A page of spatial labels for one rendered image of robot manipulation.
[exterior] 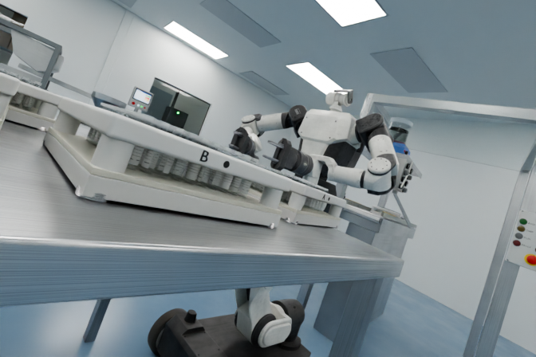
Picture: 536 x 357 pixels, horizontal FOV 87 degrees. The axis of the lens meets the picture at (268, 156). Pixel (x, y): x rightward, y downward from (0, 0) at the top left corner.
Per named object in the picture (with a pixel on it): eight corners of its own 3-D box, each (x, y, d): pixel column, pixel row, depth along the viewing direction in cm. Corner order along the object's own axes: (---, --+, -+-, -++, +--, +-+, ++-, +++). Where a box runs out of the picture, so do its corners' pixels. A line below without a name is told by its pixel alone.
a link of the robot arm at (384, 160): (403, 194, 103) (392, 153, 120) (404, 169, 95) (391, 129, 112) (371, 197, 106) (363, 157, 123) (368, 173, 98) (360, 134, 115)
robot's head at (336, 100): (329, 111, 144) (334, 95, 144) (346, 113, 137) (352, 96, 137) (322, 106, 139) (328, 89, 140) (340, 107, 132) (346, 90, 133)
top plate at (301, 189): (303, 196, 50) (306, 185, 50) (210, 160, 64) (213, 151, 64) (344, 208, 70) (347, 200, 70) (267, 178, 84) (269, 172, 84)
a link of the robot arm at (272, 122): (245, 112, 164) (281, 107, 158) (250, 132, 171) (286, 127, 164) (238, 121, 155) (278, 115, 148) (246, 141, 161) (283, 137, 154)
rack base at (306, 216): (293, 223, 49) (297, 209, 49) (202, 181, 63) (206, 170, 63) (337, 228, 69) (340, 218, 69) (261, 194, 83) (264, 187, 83)
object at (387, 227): (378, 233, 187) (383, 218, 187) (339, 217, 205) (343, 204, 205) (412, 238, 288) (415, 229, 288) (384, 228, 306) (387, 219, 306)
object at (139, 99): (116, 134, 338) (135, 85, 342) (115, 133, 346) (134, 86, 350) (135, 140, 352) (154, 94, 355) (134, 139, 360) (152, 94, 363)
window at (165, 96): (132, 128, 572) (153, 76, 579) (132, 128, 573) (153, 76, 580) (193, 150, 655) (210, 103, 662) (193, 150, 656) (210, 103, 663)
